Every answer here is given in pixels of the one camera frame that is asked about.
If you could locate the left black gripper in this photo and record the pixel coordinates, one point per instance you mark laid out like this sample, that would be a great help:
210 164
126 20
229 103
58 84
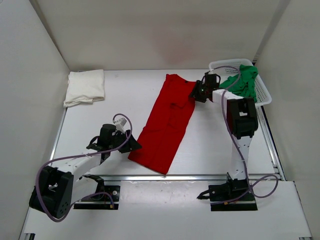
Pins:
132 144

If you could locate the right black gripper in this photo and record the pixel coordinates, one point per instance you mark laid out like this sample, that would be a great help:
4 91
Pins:
196 93

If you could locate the red t shirt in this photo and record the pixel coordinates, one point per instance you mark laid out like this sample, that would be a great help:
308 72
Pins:
166 125

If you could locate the white t shirt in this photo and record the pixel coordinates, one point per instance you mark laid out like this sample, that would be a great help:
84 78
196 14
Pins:
85 87

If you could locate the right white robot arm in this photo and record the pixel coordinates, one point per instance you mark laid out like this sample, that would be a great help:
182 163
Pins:
240 116

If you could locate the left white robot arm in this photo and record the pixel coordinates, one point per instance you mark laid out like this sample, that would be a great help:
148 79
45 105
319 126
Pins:
57 188

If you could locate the white plastic basket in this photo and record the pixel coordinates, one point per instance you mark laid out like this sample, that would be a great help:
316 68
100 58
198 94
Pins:
262 94

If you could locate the green t shirt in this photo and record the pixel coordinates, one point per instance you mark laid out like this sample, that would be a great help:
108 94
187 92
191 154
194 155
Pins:
245 86

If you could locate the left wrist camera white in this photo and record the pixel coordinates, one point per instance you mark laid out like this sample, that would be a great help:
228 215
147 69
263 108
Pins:
120 122

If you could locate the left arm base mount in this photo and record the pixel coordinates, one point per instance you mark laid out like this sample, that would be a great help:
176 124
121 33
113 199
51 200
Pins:
106 195

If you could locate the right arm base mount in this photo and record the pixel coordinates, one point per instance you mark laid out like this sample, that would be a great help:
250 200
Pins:
233 195

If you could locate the aluminium rail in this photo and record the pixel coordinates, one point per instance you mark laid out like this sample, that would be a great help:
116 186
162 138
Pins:
166 178

